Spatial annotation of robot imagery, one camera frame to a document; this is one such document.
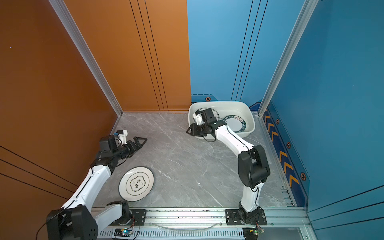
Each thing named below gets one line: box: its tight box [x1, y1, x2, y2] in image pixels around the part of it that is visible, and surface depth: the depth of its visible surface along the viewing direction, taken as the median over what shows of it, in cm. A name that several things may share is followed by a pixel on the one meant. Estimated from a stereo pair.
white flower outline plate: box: [118, 166, 155, 202], surface depth 85 cm
